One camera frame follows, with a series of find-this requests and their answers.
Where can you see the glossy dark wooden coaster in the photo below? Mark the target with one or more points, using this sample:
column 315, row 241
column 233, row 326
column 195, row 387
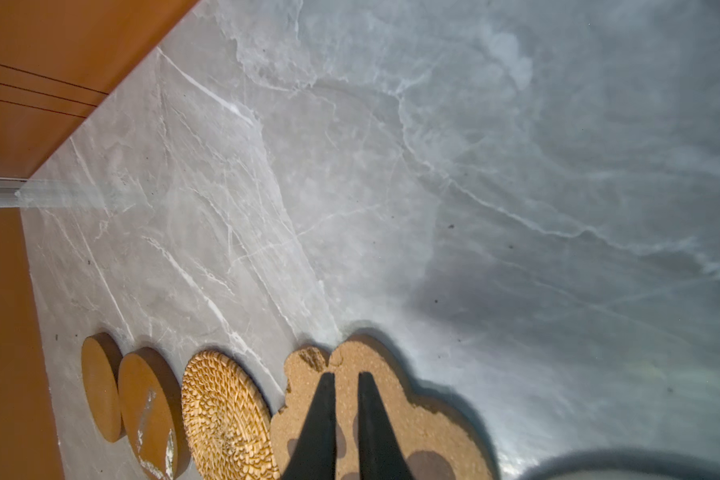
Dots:
column 150, row 401

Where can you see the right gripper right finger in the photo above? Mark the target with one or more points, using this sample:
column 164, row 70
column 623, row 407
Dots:
column 380, row 457

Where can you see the cork paw print coaster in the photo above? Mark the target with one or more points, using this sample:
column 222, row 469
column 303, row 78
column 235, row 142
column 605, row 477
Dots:
column 436, row 440

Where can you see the woven rattan round coaster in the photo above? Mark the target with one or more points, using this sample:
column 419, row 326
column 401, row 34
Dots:
column 226, row 420

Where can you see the white rainbow stitched coaster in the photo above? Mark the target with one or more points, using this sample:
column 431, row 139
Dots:
column 648, row 472

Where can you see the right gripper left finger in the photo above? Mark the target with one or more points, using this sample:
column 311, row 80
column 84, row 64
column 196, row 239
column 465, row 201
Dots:
column 315, row 453

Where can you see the matte brown wooden coaster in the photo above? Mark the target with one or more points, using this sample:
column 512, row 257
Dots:
column 100, row 360

